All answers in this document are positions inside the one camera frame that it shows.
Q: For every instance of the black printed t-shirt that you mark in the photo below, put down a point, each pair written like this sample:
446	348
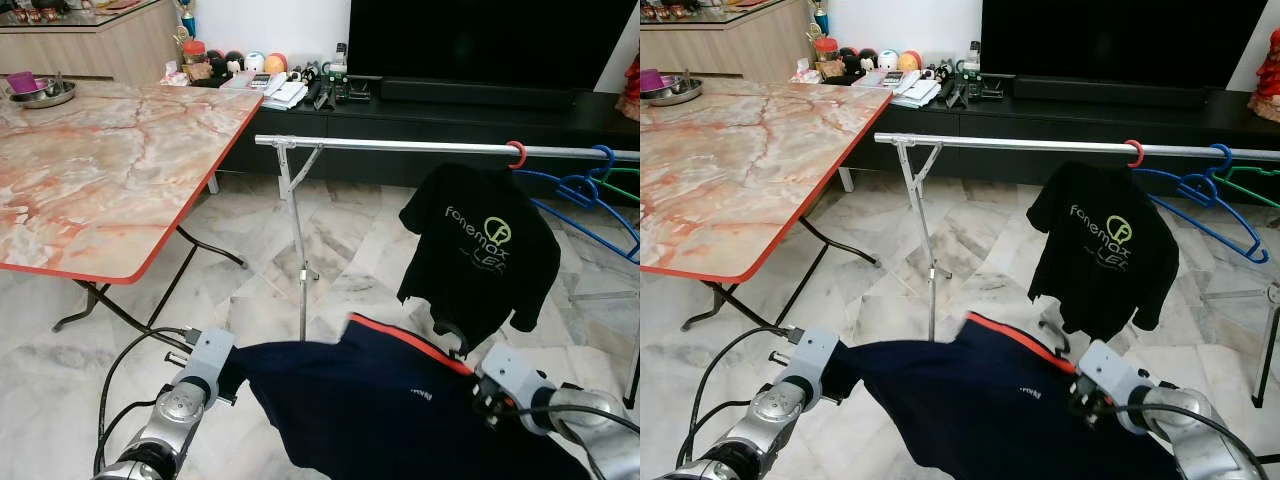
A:
1095	250
470	250

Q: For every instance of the pink tissue pack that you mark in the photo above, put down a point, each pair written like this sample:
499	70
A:
175	75
805	72

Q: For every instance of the navy shirt with orange collar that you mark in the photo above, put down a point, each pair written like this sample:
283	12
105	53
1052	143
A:
380	410
1000	410

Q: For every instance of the blue and gold trophy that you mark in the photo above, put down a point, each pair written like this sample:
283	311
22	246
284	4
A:
187	20
820	18

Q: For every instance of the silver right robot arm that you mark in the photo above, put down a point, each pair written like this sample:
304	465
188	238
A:
1200	435
590	430

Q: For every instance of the purple cup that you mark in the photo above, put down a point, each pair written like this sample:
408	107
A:
22	82
652	80

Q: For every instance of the white round toy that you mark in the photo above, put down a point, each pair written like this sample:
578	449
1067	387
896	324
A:
254	62
888	59

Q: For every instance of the small clear bottle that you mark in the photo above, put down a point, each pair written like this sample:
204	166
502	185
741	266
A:
340	60
973	58

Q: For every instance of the jar with red lid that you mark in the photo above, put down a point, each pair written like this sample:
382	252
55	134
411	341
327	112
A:
195	55
826	52

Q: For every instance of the red statue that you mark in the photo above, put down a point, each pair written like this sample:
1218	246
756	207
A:
630	90
1268	75

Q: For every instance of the silver metal clothes rack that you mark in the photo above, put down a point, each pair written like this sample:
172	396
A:
400	146
1000	144

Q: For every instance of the red plastic hanger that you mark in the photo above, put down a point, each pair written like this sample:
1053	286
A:
519	160
1137	158

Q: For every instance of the white paper stack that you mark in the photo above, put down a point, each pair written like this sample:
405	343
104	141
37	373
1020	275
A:
918	90
285	93

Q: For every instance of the green plastic hanger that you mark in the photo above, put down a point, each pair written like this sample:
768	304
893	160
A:
625	185
1255	180

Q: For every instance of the steel bowl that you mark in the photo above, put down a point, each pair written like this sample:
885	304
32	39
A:
675	94
42	97

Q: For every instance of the black television console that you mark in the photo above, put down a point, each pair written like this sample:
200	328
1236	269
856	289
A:
430	125
1050	122

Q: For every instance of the black flat television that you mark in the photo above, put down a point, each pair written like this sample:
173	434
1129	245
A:
480	40
1120	40

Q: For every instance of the light wooden sideboard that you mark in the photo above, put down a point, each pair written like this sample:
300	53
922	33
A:
730	45
90	50

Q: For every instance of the blue plastic hanger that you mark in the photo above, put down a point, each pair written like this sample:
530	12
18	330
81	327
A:
585	190
1200	190

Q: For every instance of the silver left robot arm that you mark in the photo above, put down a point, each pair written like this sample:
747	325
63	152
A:
760	420
165	420

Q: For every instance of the small black box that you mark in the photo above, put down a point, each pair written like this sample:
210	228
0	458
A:
990	90
355	90

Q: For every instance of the orange round toy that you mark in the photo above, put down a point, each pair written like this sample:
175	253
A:
275	63
909	60

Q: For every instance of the marble top folding table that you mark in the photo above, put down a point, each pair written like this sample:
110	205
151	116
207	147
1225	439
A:
100	170
740	170

